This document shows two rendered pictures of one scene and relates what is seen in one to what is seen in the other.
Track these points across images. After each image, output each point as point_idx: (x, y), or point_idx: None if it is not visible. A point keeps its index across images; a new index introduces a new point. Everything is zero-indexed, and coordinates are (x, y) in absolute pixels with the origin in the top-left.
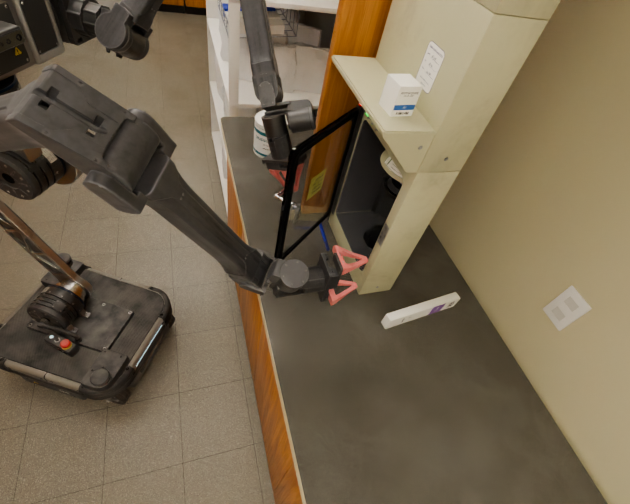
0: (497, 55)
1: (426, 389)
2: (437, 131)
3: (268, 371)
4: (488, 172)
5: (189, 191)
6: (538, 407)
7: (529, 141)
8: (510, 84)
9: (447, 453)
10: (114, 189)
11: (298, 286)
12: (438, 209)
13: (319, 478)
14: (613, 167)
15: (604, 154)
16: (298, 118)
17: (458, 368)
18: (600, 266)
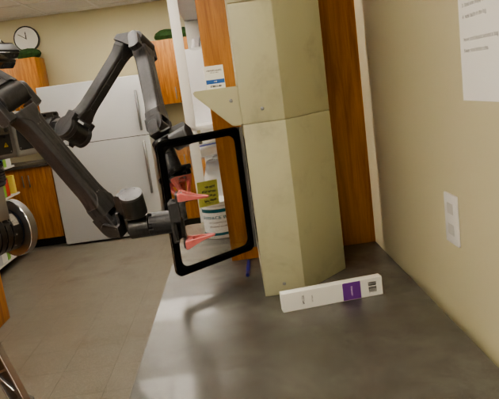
0: (248, 24)
1: (310, 343)
2: (238, 85)
3: None
4: (392, 157)
5: (46, 123)
6: (466, 348)
7: (394, 106)
8: (275, 40)
9: (310, 379)
10: None
11: (130, 199)
12: (390, 231)
13: (150, 393)
14: (417, 75)
15: (412, 72)
16: (175, 134)
17: (363, 329)
18: (443, 153)
